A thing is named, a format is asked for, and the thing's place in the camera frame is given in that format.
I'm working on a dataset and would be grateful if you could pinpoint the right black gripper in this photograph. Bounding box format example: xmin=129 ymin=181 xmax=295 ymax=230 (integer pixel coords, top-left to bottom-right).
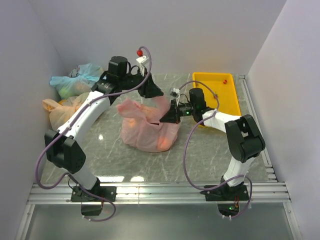
xmin=160 ymin=98 xmax=196 ymax=124

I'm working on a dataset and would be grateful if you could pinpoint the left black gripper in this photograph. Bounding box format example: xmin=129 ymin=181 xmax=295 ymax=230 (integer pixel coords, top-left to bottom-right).
xmin=119 ymin=66 xmax=164 ymax=98

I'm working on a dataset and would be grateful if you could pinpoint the pink plastic bag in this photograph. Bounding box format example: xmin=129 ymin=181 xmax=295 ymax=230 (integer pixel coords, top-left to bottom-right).
xmin=116 ymin=96 xmax=180 ymax=153

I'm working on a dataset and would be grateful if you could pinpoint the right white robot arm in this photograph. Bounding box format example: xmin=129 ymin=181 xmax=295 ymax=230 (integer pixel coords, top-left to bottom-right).
xmin=160 ymin=88 xmax=266 ymax=200

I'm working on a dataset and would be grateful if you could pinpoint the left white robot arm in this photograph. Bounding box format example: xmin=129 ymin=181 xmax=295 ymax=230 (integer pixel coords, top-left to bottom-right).
xmin=44 ymin=50 xmax=164 ymax=201

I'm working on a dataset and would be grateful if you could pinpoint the blue tied plastic bag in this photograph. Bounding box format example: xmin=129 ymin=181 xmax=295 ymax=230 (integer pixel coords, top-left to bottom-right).
xmin=49 ymin=63 xmax=104 ymax=99

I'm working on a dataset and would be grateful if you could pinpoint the orange tied plastic bag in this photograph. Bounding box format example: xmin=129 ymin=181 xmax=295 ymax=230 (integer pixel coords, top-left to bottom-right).
xmin=42 ymin=92 xmax=89 ymax=130

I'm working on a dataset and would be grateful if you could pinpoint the yellow plastic tray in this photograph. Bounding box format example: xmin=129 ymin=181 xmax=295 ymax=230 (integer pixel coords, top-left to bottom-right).
xmin=192 ymin=72 xmax=242 ymax=129

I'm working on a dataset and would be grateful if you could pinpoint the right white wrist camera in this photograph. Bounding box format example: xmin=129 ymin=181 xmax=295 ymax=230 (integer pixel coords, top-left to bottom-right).
xmin=169 ymin=87 xmax=181 ymax=104

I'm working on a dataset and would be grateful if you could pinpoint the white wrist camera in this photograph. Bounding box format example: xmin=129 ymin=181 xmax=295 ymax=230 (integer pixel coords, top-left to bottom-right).
xmin=169 ymin=87 xmax=181 ymax=104
xmin=136 ymin=55 xmax=150 ymax=72

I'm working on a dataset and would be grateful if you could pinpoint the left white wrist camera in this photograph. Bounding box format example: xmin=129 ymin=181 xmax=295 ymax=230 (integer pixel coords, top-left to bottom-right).
xmin=136 ymin=55 xmax=150 ymax=72

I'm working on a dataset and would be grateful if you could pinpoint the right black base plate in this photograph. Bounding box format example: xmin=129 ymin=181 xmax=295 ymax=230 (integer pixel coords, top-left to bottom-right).
xmin=200 ymin=184 xmax=249 ymax=202

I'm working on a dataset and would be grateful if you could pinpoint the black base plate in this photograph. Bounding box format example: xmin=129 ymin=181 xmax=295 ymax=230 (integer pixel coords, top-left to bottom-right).
xmin=70 ymin=186 xmax=117 ymax=203
xmin=200 ymin=184 xmax=249 ymax=202

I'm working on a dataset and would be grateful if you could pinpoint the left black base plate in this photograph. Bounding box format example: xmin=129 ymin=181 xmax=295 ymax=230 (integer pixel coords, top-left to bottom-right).
xmin=70 ymin=186 xmax=117 ymax=203

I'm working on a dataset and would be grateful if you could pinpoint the aluminium front rail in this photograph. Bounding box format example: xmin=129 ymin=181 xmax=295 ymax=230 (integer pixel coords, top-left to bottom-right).
xmin=27 ymin=182 xmax=291 ymax=205

